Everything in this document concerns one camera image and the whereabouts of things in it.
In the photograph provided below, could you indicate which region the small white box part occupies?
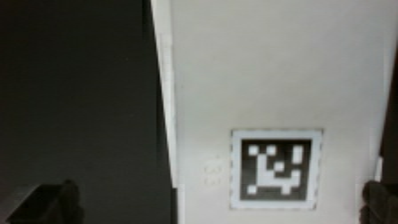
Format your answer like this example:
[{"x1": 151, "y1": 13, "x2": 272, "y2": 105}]
[{"x1": 149, "y1": 0, "x2": 398, "y2": 224}]

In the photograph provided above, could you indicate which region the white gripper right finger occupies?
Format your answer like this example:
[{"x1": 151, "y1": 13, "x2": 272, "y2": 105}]
[{"x1": 359, "y1": 181, "x2": 398, "y2": 224}]

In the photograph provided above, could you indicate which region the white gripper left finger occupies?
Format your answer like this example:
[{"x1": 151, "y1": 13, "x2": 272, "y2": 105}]
[{"x1": 0, "y1": 180, "x2": 82, "y2": 224}]

